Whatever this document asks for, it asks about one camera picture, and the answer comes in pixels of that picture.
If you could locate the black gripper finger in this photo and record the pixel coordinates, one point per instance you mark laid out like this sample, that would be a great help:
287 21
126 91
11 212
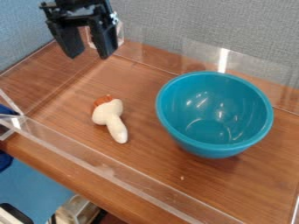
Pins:
103 36
64 30

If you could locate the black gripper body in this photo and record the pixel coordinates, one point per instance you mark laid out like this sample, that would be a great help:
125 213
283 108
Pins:
74 13

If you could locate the white brown-capped toy mushroom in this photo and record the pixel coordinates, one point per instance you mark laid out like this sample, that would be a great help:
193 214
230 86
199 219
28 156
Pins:
106 114

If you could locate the blue plastic bowl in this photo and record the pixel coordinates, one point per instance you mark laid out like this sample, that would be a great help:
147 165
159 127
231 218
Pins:
215 113

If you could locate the clear acrylic back panel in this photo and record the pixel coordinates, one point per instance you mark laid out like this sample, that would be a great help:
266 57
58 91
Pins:
179 55

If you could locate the clear acrylic front barrier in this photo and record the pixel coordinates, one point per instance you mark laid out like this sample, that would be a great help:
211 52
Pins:
135 197

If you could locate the black white device below table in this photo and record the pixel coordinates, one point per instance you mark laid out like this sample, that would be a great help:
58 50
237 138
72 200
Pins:
12 215

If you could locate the clear acrylic corner bracket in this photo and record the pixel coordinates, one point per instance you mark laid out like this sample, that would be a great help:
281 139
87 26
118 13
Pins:
119 35

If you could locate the metal table frame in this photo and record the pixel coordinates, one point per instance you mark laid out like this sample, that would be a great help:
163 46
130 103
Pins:
78 211

